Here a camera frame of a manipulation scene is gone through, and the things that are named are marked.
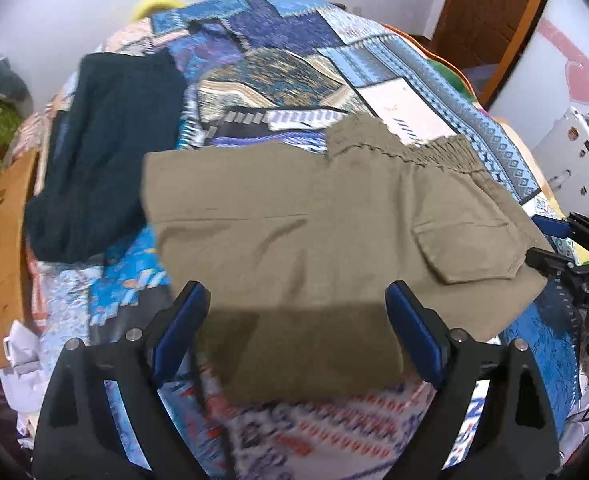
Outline brown wooden door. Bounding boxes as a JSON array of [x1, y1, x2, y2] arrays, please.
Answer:
[[432, 0, 555, 107]]

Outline dark navy garment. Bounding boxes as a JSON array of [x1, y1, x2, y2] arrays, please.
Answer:
[[24, 51, 188, 264]]

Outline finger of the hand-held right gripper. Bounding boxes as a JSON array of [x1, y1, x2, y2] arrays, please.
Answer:
[[524, 247, 583, 281], [531, 212, 589, 257]]

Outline white machine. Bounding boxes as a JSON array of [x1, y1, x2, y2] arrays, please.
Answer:
[[532, 106, 589, 221]]

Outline grey plush toy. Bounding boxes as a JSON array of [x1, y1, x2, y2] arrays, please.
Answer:
[[0, 56, 34, 116]]

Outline khaki pants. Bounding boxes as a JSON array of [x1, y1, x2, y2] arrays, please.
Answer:
[[142, 114, 550, 404]]

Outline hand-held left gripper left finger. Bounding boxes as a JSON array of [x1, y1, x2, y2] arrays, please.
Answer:
[[32, 280, 212, 480]]

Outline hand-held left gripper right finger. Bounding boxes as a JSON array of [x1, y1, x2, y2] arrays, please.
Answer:
[[385, 280, 561, 480]]

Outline striped cloth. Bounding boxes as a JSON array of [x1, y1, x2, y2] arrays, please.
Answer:
[[12, 75, 78, 161]]

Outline blue patchwork blanket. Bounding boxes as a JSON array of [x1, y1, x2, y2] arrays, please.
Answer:
[[24, 0, 583, 480]]

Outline yellow foam arc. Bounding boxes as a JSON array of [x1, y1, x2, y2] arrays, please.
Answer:
[[130, 0, 186, 24]]

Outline pile of white papers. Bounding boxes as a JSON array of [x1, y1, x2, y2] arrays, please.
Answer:
[[2, 320, 46, 437]]

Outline wooden lap desk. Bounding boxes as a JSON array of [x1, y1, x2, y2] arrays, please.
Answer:
[[0, 150, 38, 372]]

